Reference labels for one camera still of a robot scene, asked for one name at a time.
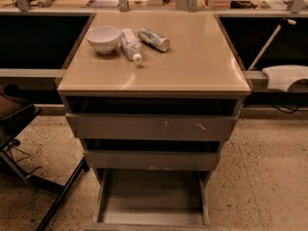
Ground grey three-drawer cabinet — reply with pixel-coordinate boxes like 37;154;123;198
55;11;253;231

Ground middle grey drawer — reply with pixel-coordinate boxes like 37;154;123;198
84;150;219;171

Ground top grey drawer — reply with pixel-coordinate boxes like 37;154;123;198
66;114;237;141

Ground open bottom grey drawer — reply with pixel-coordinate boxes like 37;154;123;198
85;169;218;231

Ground clear plastic water bottle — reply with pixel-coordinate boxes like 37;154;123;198
120;28;142;64

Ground silver blue drink can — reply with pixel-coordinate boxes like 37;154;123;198
139;27;169;52

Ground white ceramic bowl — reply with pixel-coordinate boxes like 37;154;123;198
86;26;120;54

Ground dark items on shelf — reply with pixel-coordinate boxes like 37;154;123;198
230;0;257;9

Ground black chair frame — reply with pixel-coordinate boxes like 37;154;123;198
0;83;90;231

